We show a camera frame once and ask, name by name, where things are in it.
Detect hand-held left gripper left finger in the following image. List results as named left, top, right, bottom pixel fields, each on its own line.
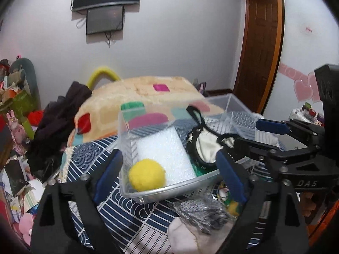
left=30, top=149, right=125, bottom=254

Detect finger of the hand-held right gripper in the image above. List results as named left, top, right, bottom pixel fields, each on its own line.
left=256, top=119, right=326, bottom=146
left=217, top=134, right=282, bottom=164

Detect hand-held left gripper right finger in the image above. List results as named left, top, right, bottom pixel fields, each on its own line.
left=215, top=151, right=310, bottom=254

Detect black and white cloth pouch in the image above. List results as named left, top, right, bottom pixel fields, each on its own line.
left=185, top=105, right=247, bottom=168

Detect clear plastic box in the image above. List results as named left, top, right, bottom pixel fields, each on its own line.
left=118, top=105, right=222, bottom=205
left=205, top=94, right=266, bottom=138

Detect beige soft plush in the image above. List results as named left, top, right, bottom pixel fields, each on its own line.
left=167, top=215, right=233, bottom=254

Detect person's right hand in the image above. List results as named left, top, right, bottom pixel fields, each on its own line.
left=299, top=191, right=329, bottom=218

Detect colourful small toy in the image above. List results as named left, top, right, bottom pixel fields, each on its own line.
left=217, top=181, right=231, bottom=205

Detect green cloth piece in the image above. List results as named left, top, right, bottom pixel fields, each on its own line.
left=192, top=163, right=213, bottom=178

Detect clutter of small bottles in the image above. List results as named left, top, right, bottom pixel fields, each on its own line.
left=289, top=102, right=325, bottom=126

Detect yellow pom-pom ball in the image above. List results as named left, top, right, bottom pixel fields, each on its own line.
left=128, top=159, right=167, bottom=192

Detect navy patterned bed sheet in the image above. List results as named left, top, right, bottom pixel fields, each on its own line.
left=64, top=116, right=288, bottom=254

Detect grey glitter fabric piece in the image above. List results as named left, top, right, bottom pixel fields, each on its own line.
left=172, top=198, right=234, bottom=235

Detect white foam sponge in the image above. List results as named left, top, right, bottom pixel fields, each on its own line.
left=135, top=126, right=198, bottom=188

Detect dark purple clothes pile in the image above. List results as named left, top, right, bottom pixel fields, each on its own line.
left=26, top=81, right=93, bottom=184

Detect purple cloth item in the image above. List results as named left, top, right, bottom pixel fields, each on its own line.
left=195, top=79, right=207, bottom=96

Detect brown wooden door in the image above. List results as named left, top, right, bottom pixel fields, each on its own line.
left=233, top=0, right=285, bottom=115

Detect pile of papers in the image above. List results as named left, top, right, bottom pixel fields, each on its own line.
left=0, top=161, right=46, bottom=217

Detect pink plush toy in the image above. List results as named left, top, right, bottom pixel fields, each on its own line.
left=18, top=214, right=35, bottom=244

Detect red cloth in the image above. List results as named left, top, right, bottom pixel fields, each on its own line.
left=28, top=110, right=44, bottom=126

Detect pink rabbit plush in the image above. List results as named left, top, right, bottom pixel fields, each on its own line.
left=8, top=110, right=27, bottom=144

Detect yellow-green curved hoop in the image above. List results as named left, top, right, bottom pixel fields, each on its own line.
left=87, top=66, right=122, bottom=90

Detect green box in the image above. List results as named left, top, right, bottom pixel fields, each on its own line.
left=0, top=90, right=35, bottom=117

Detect grey plush toy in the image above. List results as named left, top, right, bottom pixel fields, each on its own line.
left=9, top=58, right=41, bottom=112

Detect pink heart wall stickers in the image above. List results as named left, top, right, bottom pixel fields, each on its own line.
left=280, top=63, right=322, bottom=104

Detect black hanging cable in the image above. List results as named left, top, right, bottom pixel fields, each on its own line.
left=104, top=30, right=115, bottom=48

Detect small black wall monitor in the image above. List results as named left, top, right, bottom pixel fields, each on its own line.
left=86, top=5, right=125, bottom=35

